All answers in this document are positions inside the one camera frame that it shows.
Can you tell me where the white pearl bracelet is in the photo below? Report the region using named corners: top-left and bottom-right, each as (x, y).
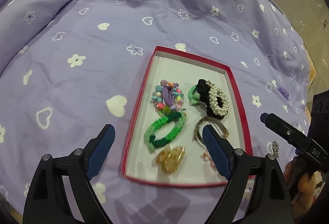
top-left (207, 80), bottom-right (231, 117)

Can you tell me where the amber butterfly hair claw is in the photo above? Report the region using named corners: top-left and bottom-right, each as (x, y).
top-left (156, 145), bottom-right (185, 174)

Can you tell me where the green braided bracelet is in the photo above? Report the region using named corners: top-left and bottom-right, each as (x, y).
top-left (143, 110), bottom-right (188, 155)

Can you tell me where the black velvet scrunchie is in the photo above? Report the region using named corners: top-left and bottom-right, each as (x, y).
top-left (196, 79), bottom-right (230, 120)

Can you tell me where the colourful beaded bracelet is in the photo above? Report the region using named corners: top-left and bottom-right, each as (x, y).
top-left (151, 79), bottom-right (185, 113)

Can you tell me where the right hand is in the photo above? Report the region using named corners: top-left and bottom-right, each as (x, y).
top-left (292, 171), bottom-right (322, 220)

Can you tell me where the gold bangle watch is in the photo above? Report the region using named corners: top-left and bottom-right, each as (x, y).
top-left (192, 116), bottom-right (229, 146)

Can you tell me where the silver rhinestone brooch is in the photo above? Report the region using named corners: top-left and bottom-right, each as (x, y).
top-left (272, 141), bottom-right (279, 158)

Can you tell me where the purple flower hair accessory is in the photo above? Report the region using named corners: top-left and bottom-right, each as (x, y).
top-left (277, 85), bottom-right (290, 101)

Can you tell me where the red shallow box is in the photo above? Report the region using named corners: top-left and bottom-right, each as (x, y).
top-left (122, 46), bottom-right (252, 188)

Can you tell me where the purple floral duvet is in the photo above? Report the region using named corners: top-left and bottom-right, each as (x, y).
top-left (1, 0), bottom-right (309, 223)

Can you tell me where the mint green hair tie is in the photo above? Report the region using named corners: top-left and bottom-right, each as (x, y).
top-left (188, 84), bottom-right (204, 107)

